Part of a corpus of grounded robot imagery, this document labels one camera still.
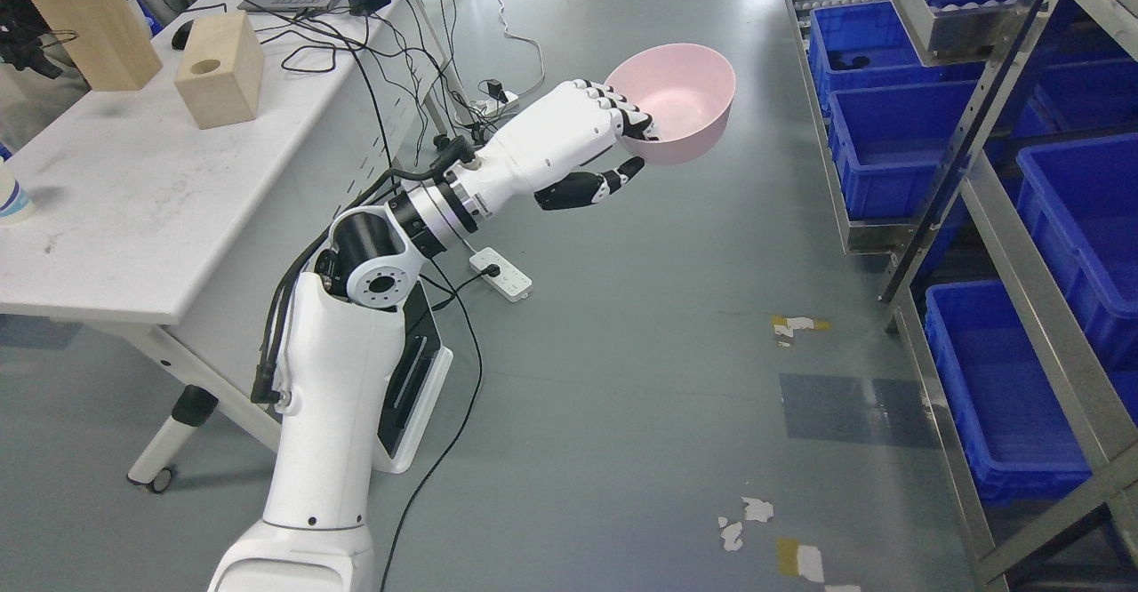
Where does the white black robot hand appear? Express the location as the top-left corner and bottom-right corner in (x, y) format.
(457, 79), (657, 216)

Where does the pink ikea bowl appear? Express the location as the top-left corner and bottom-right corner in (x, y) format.
(605, 43), (737, 166)

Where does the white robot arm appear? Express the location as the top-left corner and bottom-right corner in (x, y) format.
(211, 134), (589, 591)

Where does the steel shelf rack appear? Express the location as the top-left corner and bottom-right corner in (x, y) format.
(785, 0), (1135, 591)

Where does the white power strip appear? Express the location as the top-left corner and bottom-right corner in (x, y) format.
(469, 247), (533, 303)

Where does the small wooden block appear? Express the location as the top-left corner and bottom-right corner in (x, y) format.
(174, 10), (264, 130)

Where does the white office desk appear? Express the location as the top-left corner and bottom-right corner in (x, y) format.
(3, 0), (450, 450)

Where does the tall wooden block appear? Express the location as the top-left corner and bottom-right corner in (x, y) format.
(31, 0), (162, 92)

